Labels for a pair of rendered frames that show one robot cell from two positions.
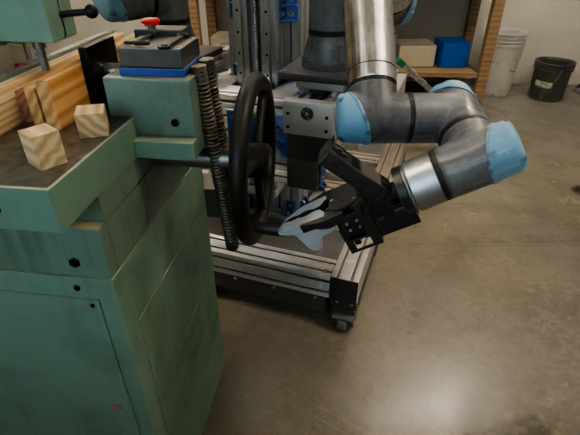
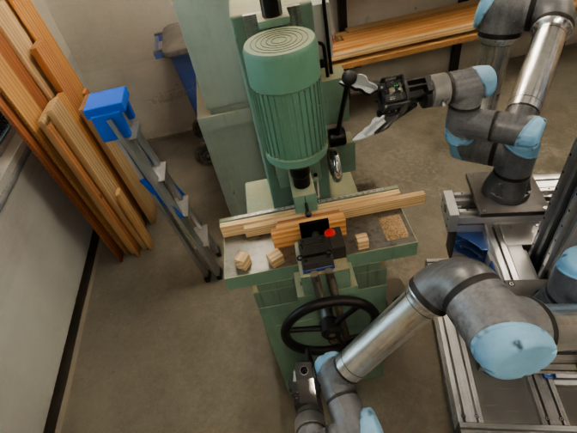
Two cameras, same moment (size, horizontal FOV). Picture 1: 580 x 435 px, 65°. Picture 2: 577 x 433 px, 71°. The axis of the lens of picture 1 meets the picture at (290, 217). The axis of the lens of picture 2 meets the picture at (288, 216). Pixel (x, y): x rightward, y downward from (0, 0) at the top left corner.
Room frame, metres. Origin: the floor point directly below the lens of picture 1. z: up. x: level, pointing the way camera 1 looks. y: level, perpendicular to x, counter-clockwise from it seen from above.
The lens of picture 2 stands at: (0.58, -0.53, 1.86)
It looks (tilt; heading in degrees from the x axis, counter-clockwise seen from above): 44 degrees down; 84
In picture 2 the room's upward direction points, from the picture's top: 12 degrees counter-clockwise
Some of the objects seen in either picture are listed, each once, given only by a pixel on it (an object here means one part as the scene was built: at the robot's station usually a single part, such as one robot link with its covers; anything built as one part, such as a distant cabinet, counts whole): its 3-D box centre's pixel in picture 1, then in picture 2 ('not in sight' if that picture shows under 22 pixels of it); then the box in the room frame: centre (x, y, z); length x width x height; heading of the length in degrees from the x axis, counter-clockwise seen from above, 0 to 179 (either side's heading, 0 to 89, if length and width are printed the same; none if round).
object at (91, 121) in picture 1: (92, 120); (275, 258); (0.61, 0.28, 0.92); 0.04 x 0.04 x 0.03; 17
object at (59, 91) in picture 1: (89, 82); (309, 232); (0.73, 0.32, 0.94); 0.23 x 0.02 x 0.07; 173
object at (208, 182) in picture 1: (202, 193); (395, 298); (0.99, 0.22, 0.58); 0.12 x 0.08 x 0.08; 83
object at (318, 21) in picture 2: not in sight; (318, 27); (0.93, 0.69, 1.40); 0.10 x 0.06 x 0.16; 83
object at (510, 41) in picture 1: (499, 62); not in sight; (3.67, -1.66, 0.24); 0.31 x 0.29 x 0.47; 86
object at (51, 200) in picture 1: (122, 117); (318, 253); (0.74, 0.29, 0.87); 0.61 x 0.30 x 0.06; 173
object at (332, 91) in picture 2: not in sight; (333, 94); (0.93, 0.59, 1.23); 0.09 x 0.08 x 0.15; 83
